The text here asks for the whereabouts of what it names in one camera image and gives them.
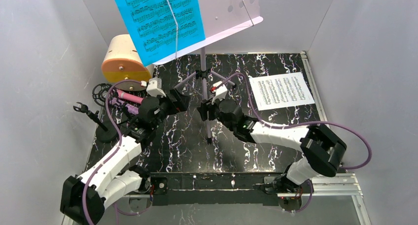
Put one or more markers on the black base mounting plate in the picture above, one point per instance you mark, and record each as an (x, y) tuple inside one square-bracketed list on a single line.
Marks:
[(225, 188)]

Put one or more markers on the white sheet music book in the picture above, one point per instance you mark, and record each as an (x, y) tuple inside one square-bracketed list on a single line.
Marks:
[(280, 91)]

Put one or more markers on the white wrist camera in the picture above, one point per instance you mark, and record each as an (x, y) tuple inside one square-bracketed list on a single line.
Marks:
[(154, 87), (219, 90)]

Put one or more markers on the beige orange drawer cabinet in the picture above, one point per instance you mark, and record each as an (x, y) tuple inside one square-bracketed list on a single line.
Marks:
[(122, 62)]

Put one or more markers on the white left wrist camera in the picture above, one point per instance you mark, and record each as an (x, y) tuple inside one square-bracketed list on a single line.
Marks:
[(154, 87)]

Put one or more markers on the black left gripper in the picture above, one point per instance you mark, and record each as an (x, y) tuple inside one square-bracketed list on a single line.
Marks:
[(178, 100)]

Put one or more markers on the blue sheet music page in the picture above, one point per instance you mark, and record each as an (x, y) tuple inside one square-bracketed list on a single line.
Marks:
[(159, 28)]

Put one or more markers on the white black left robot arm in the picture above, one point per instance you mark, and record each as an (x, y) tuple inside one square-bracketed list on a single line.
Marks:
[(86, 197)]

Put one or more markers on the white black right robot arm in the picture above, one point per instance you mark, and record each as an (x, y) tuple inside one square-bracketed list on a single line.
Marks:
[(323, 150)]

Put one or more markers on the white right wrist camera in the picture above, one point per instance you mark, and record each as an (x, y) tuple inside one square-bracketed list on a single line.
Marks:
[(219, 90)]

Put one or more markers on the purple tripod music stand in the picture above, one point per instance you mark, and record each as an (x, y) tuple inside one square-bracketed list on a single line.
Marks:
[(221, 19)]

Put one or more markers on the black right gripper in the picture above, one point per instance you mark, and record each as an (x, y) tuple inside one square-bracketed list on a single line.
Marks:
[(205, 109)]

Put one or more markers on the pink microphone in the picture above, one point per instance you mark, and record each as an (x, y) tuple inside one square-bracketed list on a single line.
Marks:
[(129, 97)]

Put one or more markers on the black round-base desktop mic stand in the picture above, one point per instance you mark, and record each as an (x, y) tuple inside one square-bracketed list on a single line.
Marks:
[(105, 131)]

